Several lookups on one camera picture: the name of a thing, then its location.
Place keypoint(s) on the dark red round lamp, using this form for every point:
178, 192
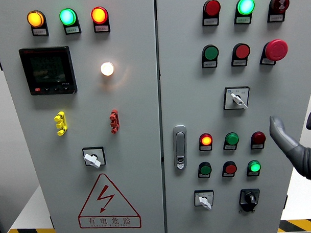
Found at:
258, 138

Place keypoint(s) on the small label plate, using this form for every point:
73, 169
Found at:
72, 30
267, 62
227, 174
209, 64
239, 63
242, 20
230, 147
276, 18
205, 148
40, 31
257, 146
252, 174
204, 175
211, 22
102, 28

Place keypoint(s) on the green round lamp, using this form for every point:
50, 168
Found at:
246, 6
254, 167
232, 139
67, 16

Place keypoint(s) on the white cabinet plinth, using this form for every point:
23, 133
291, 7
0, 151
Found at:
304, 200
33, 212

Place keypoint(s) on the red push button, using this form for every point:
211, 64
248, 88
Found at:
230, 168
242, 51

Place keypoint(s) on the green push button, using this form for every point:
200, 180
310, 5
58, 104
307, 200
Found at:
205, 169
211, 52

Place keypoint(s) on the large red stop button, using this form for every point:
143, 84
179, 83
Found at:
276, 49

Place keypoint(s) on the pale grey cabinet door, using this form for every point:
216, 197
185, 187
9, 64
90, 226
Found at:
135, 122
196, 107

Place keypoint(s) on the silver door lock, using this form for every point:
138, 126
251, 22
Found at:
180, 143

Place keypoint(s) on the red buzzer lamp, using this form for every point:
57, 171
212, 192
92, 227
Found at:
280, 3

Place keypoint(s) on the white round lamp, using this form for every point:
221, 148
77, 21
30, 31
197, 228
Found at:
107, 68

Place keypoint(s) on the red warning triangle sticker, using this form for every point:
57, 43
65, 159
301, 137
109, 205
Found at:
109, 221

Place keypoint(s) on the black display meter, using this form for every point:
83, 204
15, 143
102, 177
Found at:
48, 71

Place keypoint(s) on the yellow round lamp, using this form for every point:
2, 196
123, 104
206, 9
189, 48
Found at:
35, 19

